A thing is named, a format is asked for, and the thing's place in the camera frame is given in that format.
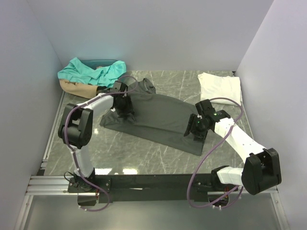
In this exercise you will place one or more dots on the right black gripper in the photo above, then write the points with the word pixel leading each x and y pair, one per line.
pixel 191 128

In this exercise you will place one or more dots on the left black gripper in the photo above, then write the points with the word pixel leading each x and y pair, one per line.
pixel 129 109

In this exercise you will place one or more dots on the dark grey t shirt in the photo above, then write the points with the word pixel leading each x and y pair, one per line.
pixel 158 118

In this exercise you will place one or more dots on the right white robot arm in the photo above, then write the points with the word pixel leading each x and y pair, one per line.
pixel 261 169

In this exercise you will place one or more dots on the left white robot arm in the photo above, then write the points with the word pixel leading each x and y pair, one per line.
pixel 76 130

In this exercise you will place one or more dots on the teal t shirt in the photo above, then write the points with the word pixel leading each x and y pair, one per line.
pixel 106 76

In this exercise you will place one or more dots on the tan t shirt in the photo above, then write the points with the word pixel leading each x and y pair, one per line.
pixel 79 89

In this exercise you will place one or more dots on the folded white t shirt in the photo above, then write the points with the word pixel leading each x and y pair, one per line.
pixel 213 86

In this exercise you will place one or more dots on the teal plastic basket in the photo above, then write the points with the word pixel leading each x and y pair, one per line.
pixel 98 64

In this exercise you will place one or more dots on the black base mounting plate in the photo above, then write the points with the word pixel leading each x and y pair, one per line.
pixel 159 187

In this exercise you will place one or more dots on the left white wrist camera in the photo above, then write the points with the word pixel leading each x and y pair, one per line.
pixel 119 88

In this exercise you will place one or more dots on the aluminium rail frame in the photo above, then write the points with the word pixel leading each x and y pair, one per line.
pixel 48 205

